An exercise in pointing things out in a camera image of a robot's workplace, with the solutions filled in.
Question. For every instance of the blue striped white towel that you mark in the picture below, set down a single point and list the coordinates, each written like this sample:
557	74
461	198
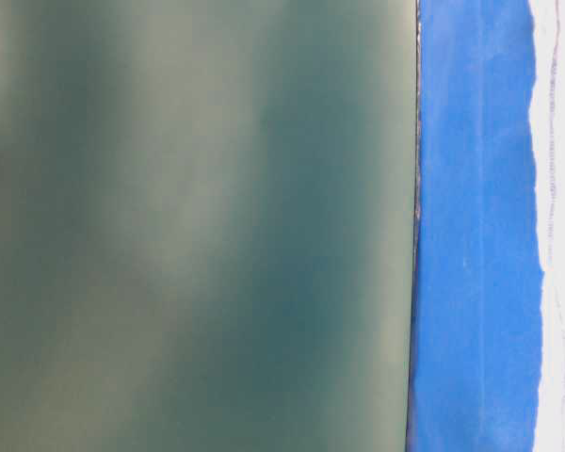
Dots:
547	126

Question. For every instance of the blue table cloth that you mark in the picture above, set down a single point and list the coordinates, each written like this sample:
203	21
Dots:
476	313

